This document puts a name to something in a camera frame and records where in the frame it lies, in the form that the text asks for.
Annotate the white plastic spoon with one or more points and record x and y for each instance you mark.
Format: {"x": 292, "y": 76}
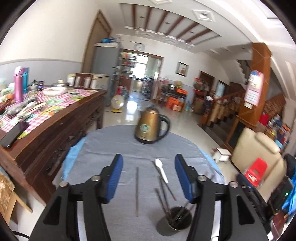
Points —
{"x": 159, "y": 165}

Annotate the bronze electric kettle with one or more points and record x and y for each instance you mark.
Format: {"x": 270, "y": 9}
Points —
{"x": 152, "y": 126}

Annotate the framed wall picture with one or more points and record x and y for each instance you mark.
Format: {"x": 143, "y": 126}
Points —
{"x": 182, "y": 69}

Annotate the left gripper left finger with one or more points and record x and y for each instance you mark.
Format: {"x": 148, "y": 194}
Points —
{"x": 59, "y": 219}

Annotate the carved wooden sideboard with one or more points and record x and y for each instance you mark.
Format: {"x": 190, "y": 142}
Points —
{"x": 34, "y": 160}

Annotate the black smartphone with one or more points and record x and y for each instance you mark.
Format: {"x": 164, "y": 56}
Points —
{"x": 11, "y": 136}

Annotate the wooden stair railing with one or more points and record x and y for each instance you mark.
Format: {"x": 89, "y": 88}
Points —
{"x": 221, "y": 108}

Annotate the round wall clock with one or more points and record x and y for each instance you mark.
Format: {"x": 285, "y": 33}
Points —
{"x": 139, "y": 47}

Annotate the red plastic child chair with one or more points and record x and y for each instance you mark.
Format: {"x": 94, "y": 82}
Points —
{"x": 256, "y": 171}

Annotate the grey refrigerator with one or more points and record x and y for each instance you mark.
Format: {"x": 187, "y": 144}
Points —
{"x": 106, "y": 60}

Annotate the dark wooden side table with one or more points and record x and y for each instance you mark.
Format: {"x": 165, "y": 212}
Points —
{"x": 176, "y": 93}

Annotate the beige sofa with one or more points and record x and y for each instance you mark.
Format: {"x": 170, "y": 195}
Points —
{"x": 252, "y": 145}

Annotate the grey tablecloth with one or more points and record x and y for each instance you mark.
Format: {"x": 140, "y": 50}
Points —
{"x": 134, "y": 212}

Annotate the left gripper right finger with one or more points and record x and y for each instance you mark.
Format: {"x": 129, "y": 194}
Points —
{"x": 238, "y": 218}

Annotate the small white stool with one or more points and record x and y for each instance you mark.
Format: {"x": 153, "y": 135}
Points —
{"x": 221, "y": 155}

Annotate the small white electric fan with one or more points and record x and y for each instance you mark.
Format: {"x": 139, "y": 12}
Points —
{"x": 117, "y": 102}

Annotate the black utensil holder cup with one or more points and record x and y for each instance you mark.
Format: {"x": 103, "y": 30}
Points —
{"x": 164, "y": 229}

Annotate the wall calendar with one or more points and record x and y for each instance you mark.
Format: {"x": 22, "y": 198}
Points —
{"x": 254, "y": 89}

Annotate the purple thermos bottle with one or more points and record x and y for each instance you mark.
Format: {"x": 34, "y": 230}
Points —
{"x": 18, "y": 79}

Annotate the blue thermos bottle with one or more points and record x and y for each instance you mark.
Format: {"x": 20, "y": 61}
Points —
{"x": 25, "y": 79}

